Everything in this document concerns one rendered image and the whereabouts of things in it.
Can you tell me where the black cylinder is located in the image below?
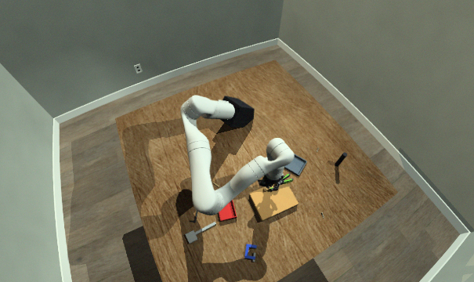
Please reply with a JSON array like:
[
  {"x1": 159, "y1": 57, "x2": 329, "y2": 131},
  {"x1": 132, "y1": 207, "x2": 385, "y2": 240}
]
[{"x1": 335, "y1": 153, "x2": 347, "y2": 167}]

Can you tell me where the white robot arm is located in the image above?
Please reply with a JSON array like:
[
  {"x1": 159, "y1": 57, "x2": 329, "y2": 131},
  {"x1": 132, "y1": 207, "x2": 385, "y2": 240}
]
[{"x1": 180, "y1": 96, "x2": 294, "y2": 215}]

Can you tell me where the red open tray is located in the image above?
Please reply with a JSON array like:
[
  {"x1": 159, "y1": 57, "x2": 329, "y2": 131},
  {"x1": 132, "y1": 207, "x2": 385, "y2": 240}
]
[{"x1": 219, "y1": 200, "x2": 237, "y2": 222}]

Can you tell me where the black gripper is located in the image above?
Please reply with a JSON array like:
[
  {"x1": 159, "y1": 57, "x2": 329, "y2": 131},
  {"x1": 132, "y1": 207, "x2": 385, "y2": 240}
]
[{"x1": 258, "y1": 174, "x2": 284, "y2": 189}]

